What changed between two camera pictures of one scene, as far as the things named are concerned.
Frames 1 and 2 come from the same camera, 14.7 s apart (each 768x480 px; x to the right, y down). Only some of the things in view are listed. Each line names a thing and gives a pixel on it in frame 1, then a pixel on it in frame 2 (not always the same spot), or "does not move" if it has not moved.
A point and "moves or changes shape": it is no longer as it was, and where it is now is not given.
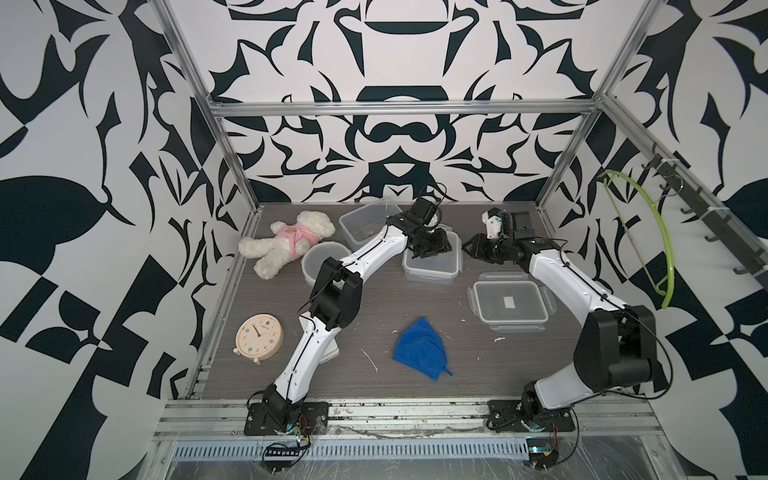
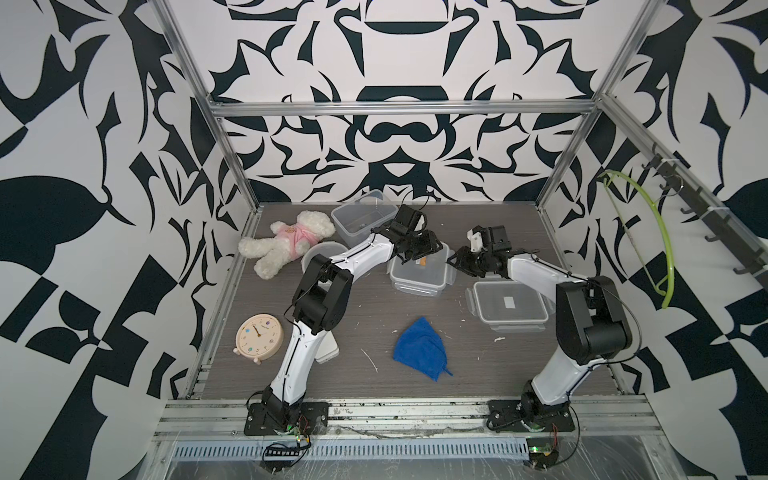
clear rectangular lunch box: (362, 224) moves or changes shape
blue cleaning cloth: (421, 348) does not move
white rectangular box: (332, 352) does not move
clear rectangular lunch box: (439, 268) moves or changes shape
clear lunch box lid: (511, 303) does not move
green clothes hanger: (651, 280) does not move
